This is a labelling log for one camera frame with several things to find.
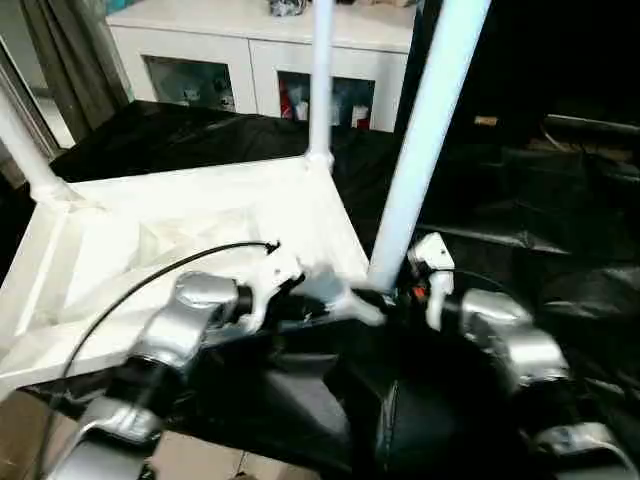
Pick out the white plastic table top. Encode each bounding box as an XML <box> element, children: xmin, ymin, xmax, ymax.
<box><xmin>0</xmin><ymin>150</ymin><xmax>387</xmax><ymax>397</ymax></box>

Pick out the white plastic table leg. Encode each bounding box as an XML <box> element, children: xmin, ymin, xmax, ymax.
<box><xmin>364</xmin><ymin>0</ymin><xmax>492</xmax><ymax>293</ymax></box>
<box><xmin>306</xmin><ymin>0</ymin><xmax>337</xmax><ymax>171</ymax></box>
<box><xmin>0</xmin><ymin>85</ymin><xmax>73</xmax><ymax>203</ymax></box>

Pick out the white cabinet with glass doors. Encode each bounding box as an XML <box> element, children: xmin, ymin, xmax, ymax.
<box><xmin>105</xmin><ymin>0</ymin><xmax>417</xmax><ymax>133</ymax></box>

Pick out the grey curtain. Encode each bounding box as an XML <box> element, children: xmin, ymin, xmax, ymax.
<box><xmin>18</xmin><ymin>0</ymin><xmax>133</xmax><ymax>143</ymax></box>

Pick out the black plastic mat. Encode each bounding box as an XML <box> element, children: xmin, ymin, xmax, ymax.
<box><xmin>0</xmin><ymin>100</ymin><xmax>640</xmax><ymax>480</ymax></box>

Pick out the black cabinet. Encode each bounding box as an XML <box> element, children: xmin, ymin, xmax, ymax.
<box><xmin>395</xmin><ymin>0</ymin><xmax>640</xmax><ymax>136</ymax></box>

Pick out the red bottle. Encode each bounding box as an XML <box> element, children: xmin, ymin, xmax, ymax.
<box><xmin>279</xmin><ymin>82</ymin><xmax>295</xmax><ymax>121</ymax></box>

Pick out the grey object on cabinet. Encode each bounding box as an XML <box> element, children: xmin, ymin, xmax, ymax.
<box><xmin>268</xmin><ymin>0</ymin><xmax>307</xmax><ymax>17</ymax></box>

